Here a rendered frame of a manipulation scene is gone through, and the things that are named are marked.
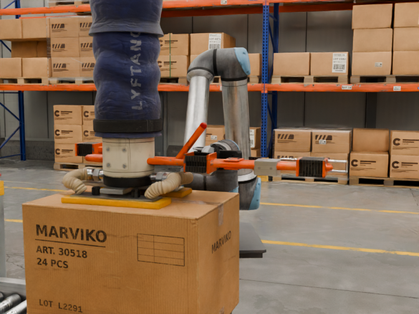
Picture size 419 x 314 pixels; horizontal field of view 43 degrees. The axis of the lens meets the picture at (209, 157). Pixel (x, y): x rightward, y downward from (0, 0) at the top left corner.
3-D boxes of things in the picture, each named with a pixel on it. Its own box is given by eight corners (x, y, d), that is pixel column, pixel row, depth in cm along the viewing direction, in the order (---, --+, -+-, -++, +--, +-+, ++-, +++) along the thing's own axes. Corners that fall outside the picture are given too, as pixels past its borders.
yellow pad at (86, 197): (60, 203, 167) (60, 187, 166) (77, 197, 176) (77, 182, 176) (159, 210, 156) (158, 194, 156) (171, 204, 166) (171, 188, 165)
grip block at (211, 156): (182, 172, 163) (182, 154, 162) (192, 169, 172) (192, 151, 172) (207, 174, 161) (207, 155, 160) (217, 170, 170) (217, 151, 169)
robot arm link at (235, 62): (227, 202, 254) (216, 46, 230) (263, 202, 251) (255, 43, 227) (222, 216, 240) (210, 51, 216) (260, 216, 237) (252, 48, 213)
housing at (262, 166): (253, 175, 158) (253, 160, 157) (258, 172, 164) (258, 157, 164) (276, 176, 156) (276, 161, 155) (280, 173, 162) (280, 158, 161)
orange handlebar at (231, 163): (54, 162, 179) (53, 152, 179) (99, 153, 208) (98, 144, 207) (332, 175, 151) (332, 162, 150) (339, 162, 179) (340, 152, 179)
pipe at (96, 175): (63, 190, 168) (63, 173, 168) (102, 179, 192) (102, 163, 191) (161, 197, 158) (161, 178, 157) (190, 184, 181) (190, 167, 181)
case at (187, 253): (27, 324, 171) (21, 203, 166) (93, 283, 208) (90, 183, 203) (199, 354, 150) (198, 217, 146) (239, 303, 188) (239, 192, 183)
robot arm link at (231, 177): (211, 196, 204) (209, 164, 203) (240, 196, 202) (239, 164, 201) (206, 200, 195) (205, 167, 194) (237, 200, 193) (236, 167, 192)
